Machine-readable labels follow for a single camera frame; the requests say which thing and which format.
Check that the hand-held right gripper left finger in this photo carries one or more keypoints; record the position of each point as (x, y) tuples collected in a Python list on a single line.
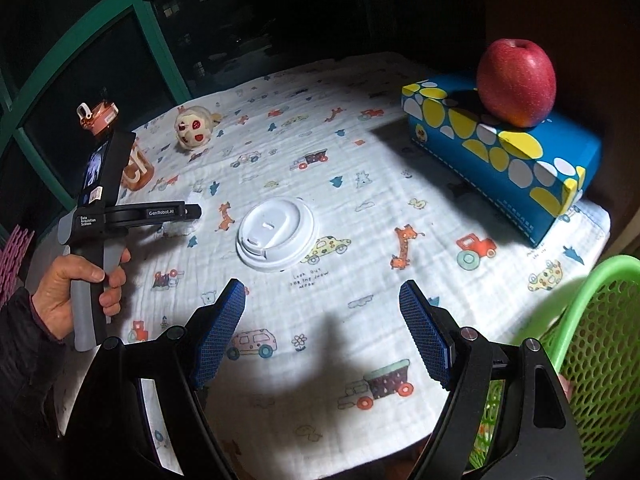
[(220, 332)]

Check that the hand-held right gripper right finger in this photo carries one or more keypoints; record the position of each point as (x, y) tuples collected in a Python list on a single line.
[(425, 332)]

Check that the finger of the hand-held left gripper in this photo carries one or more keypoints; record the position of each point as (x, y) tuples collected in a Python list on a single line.
[(160, 212)]

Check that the white cup lid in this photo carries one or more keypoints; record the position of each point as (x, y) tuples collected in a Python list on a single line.
[(277, 235)]

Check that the green mesh basket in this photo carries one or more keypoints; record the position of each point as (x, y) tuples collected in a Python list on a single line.
[(600, 350)]

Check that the person's left forearm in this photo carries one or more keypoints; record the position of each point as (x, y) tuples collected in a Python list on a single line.
[(22, 360)]

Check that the orange water bottle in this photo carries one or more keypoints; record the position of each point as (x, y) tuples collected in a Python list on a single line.
[(137, 167)]

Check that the round plush toy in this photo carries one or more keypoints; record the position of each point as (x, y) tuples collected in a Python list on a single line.
[(195, 127)]

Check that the pink mesh basket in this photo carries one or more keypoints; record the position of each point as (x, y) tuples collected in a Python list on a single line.
[(12, 260)]

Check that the printed blanket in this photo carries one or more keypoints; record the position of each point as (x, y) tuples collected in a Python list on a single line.
[(350, 220)]

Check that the blue spotted tissue box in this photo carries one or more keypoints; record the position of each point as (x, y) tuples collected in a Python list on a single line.
[(500, 160)]

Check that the red apple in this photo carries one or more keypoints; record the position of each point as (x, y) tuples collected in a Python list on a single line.
[(515, 82)]

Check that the green window frame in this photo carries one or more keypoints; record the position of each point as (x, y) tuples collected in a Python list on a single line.
[(150, 25)]

